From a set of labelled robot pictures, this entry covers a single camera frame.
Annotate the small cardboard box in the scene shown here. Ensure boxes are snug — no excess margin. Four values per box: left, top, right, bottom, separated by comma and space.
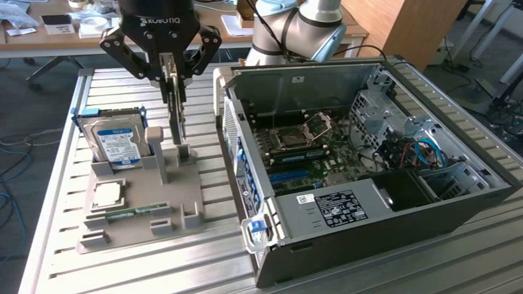
235, 0, 258, 21

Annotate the graphics card with black cooler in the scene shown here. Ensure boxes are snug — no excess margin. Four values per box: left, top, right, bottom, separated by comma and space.
159, 52, 190, 145

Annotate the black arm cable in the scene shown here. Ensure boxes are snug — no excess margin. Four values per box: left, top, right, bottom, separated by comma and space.
244, 0, 296, 61

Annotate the flat white box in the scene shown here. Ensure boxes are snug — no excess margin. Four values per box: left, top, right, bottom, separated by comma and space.
78, 26, 115, 40

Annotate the black wire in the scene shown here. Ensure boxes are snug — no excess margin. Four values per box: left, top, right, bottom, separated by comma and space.
354, 146, 390, 172

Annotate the long black expansion slot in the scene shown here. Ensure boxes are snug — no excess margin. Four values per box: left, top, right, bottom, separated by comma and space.
267, 163, 315, 173

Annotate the white paper stack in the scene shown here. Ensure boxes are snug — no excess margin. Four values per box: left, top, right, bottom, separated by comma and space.
220, 14, 255, 38

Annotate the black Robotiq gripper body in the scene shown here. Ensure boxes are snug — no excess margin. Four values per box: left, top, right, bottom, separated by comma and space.
118, 0, 204, 61

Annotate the silver drive bracket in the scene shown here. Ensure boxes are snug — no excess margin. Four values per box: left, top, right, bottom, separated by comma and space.
416, 161, 491, 203

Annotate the orange wire bundle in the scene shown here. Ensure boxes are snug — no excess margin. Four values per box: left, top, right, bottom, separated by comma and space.
402, 143, 415, 168

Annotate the silver CPU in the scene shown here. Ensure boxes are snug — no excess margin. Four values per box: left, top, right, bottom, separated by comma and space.
92, 183, 124, 209

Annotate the white table frame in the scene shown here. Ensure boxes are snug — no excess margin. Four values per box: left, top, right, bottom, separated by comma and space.
447, 0, 523, 83

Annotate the blue floor cable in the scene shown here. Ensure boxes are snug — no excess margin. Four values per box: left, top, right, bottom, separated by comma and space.
0, 146, 34, 265

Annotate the blue expansion slot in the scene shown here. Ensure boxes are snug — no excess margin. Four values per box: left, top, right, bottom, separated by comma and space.
268, 170, 311, 184

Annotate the green RAM stick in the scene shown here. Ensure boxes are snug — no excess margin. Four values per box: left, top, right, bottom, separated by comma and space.
84, 201, 170, 220
271, 149, 330, 164

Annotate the blue disk wire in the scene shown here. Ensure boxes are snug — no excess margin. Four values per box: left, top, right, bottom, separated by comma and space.
412, 138, 447, 168

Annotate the black and white box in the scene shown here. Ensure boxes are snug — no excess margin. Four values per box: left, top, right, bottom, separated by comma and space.
42, 14, 76, 36

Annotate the black label sticker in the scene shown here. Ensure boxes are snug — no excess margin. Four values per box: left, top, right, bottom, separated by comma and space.
235, 176, 254, 215

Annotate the white floor cable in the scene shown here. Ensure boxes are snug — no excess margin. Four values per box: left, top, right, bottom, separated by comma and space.
0, 127, 63, 147

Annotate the perforated silver disk bay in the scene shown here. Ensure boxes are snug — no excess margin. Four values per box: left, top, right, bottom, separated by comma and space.
350, 88, 414, 145

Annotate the hard disk with blue bracket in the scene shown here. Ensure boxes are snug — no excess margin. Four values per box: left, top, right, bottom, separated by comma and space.
71, 105, 148, 171

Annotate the white paper card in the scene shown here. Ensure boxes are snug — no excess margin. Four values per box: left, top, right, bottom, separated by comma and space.
6, 27, 38, 37

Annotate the crumpled plastic bag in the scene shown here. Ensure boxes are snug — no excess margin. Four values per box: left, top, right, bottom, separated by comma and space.
0, 1, 42, 28

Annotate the clear bag of parts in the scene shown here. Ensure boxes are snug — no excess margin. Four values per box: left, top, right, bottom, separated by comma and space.
67, 2, 119, 19

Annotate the metal socket cover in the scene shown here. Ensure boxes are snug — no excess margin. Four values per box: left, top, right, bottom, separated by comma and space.
300, 110, 332, 145

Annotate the CPU socket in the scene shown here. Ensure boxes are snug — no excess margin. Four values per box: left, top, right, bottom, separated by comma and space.
274, 127, 312, 151

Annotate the open black PC case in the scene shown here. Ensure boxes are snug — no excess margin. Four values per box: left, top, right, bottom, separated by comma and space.
212, 54, 523, 289

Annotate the green motherboard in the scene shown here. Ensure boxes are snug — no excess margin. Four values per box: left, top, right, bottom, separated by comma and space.
244, 111, 387, 197

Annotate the grey chipset heatsink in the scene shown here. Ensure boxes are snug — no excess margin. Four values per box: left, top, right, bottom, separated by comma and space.
326, 173, 350, 186

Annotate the grey power supply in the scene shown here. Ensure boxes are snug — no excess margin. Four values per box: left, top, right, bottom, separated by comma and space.
271, 179, 394, 243

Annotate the white tape roll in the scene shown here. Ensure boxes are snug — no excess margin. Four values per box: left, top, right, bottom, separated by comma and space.
79, 17, 110, 32

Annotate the grey parts rack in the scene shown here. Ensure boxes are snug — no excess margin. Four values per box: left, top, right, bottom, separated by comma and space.
76, 124, 206, 255

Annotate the black plastic shroud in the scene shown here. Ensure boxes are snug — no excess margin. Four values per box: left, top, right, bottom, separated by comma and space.
372, 170, 442, 213

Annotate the grey wheeled desk leg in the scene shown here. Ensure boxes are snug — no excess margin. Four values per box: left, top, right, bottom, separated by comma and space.
24, 55, 86, 92

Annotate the wooden desk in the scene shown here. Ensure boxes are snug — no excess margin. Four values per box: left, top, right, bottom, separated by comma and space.
0, 0, 148, 67
144, 0, 371, 67

